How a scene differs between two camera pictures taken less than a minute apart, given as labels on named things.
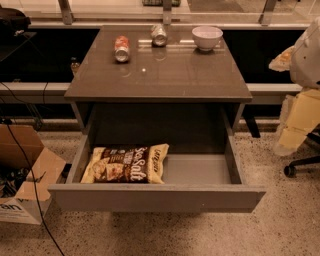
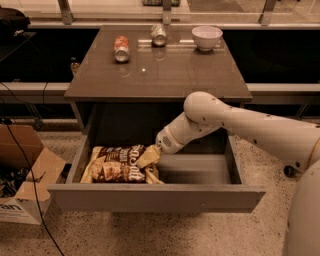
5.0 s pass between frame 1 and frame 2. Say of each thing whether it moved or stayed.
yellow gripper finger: moved
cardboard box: stayed
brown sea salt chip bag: stayed
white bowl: stayed
